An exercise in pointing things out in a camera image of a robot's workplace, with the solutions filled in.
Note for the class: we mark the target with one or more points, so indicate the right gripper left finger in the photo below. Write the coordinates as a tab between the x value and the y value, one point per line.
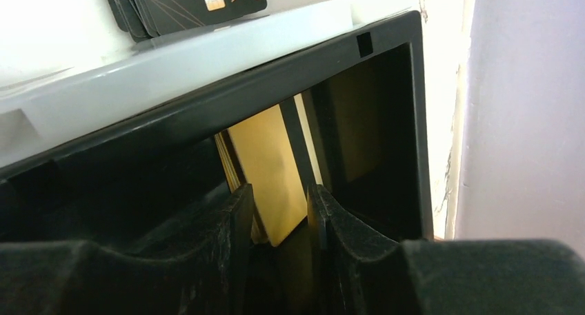
194	263

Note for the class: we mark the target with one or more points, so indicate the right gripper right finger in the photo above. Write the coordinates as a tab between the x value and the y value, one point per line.
357	270

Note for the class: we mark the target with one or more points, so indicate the gold card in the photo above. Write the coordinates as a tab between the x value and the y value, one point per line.
235	177
263	147

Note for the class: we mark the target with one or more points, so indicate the black white card tray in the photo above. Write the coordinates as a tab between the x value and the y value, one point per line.
110	154

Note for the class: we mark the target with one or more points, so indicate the gold card in tray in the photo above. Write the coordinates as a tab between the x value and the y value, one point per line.
235	177

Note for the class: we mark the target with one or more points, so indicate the black card in tray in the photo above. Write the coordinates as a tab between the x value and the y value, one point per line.
147	19

